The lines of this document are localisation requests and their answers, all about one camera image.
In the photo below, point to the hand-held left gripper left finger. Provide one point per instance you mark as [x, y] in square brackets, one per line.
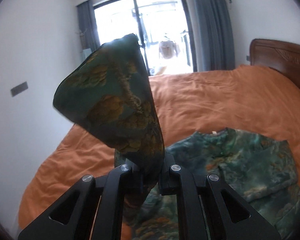
[132, 180]

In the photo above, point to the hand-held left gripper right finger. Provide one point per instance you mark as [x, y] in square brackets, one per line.
[168, 180]

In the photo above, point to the green cloud-print jacket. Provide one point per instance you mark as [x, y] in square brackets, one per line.
[110, 110]

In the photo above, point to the orange bed cover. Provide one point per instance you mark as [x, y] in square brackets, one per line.
[215, 100]

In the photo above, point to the beige hanging garment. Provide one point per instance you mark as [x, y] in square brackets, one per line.
[168, 49]

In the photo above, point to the light blue hanging cloth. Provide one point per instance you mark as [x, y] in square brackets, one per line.
[87, 54]

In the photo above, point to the grey curtain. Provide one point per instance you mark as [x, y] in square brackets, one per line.
[212, 27]
[88, 25]

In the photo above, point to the glass balcony door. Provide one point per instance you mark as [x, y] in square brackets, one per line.
[165, 20]

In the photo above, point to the carved wooden headboard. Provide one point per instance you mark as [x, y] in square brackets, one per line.
[282, 57]

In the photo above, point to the dark wall switch panel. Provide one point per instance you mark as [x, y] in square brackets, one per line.
[19, 89]

